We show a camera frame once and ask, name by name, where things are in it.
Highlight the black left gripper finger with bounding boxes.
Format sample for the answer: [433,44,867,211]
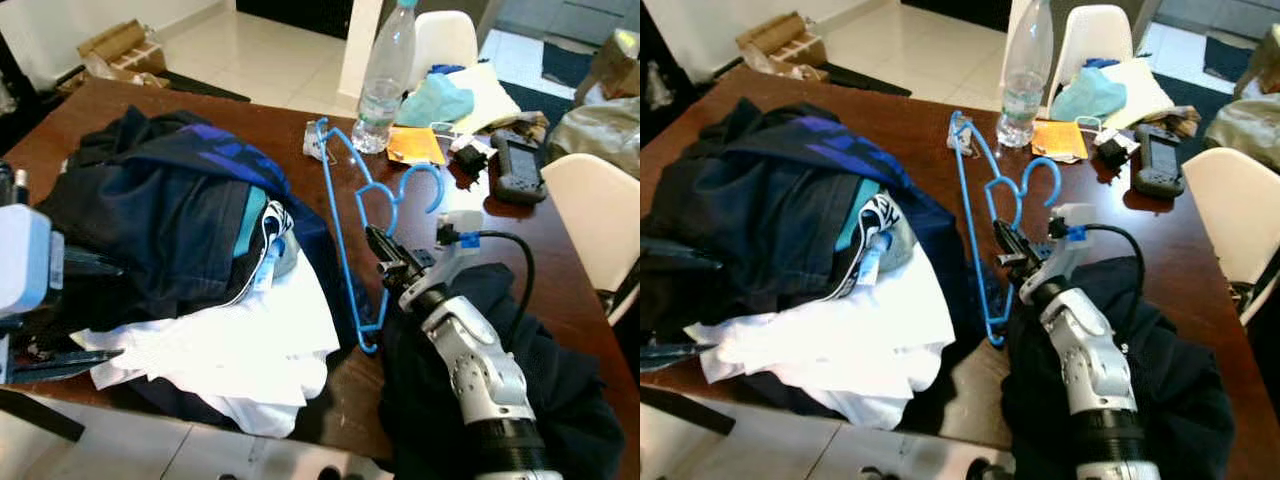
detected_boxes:
[62,250,126,281]
[640,345,719,373]
[640,250,723,276]
[10,350,123,383]

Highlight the blue clothes hanger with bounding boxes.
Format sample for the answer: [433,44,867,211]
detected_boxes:
[313,117,448,356]
[950,110,1063,348]

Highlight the black printed jersey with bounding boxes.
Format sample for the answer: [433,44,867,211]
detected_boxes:
[1000,255,1236,480]
[378,262,626,480]

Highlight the navy garment with purple print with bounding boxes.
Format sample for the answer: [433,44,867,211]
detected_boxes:
[35,105,346,336]
[640,98,976,341]

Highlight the orange packet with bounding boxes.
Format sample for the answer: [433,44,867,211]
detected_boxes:
[385,125,448,166]
[1030,118,1091,163]

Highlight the grey garment with patterned band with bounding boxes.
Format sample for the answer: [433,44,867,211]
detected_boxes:
[255,198,301,281]
[860,192,916,286]

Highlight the white plastic chair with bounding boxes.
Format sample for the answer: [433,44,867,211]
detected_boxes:
[540,152,641,326]
[410,10,481,91]
[1045,5,1136,96]
[1180,148,1280,326]

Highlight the small black white adapter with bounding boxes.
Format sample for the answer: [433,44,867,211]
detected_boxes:
[445,135,491,186]
[1093,130,1136,171]

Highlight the teal garment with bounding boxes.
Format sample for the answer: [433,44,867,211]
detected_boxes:
[850,180,886,246]
[232,185,269,256]

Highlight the clear plastic water bottle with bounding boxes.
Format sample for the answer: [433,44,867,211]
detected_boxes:
[995,0,1056,149]
[350,0,419,156]

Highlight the black handheld console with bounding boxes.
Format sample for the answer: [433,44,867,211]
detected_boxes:
[1130,122,1188,199]
[485,128,549,206]

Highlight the teal cloth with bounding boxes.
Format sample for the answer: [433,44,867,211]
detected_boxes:
[1050,65,1131,126]
[395,72,476,129]

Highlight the khaki bag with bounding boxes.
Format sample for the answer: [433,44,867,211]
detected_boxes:
[545,28,641,181]
[1205,25,1280,171]

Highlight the white shirt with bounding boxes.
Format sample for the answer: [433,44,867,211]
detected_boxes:
[690,240,956,431]
[72,245,341,439]

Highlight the cream cloth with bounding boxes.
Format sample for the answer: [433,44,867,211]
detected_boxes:
[1085,57,1176,131]
[430,62,523,136]

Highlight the brown cardboard box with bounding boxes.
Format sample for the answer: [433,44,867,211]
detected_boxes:
[735,12,829,73]
[78,18,169,81]

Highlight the dark blue floor rug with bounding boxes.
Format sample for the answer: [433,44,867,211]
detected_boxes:
[1200,35,1251,83]
[540,40,596,91]

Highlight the white blue left wrist camera mount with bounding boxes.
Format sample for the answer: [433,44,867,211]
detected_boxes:
[0,200,66,321]

